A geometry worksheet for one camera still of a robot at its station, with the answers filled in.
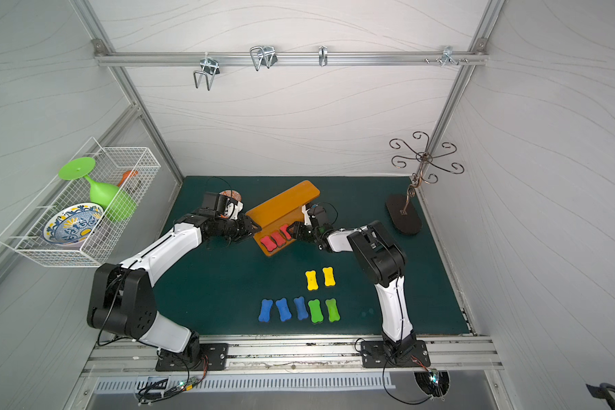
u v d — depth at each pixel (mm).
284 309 813
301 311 803
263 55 763
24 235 553
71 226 616
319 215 803
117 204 635
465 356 743
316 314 797
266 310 814
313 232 870
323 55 777
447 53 764
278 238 982
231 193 1068
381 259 546
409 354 680
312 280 872
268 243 957
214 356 736
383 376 703
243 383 702
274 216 911
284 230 1002
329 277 883
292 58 800
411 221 1028
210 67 783
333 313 801
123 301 433
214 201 701
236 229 766
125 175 777
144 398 675
